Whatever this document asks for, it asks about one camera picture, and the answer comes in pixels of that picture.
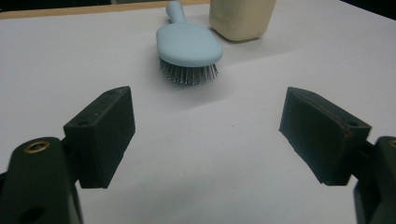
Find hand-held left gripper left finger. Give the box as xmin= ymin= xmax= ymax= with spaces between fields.
xmin=64 ymin=86 xmax=136 ymax=189

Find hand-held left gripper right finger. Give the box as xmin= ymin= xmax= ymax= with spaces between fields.
xmin=278 ymin=86 xmax=372 ymax=187

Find light blue hairbrush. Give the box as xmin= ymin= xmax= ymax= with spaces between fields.
xmin=155 ymin=0 xmax=224 ymax=86

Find beige square cup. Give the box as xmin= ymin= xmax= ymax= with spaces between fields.
xmin=208 ymin=0 xmax=277 ymax=43

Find white table cover sheet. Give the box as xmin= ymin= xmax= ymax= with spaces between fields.
xmin=0 ymin=0 xmax=396 ymax=224

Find wooden table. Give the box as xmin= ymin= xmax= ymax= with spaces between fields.
xmin=0 ymin=0 xmax=211 ymax=21

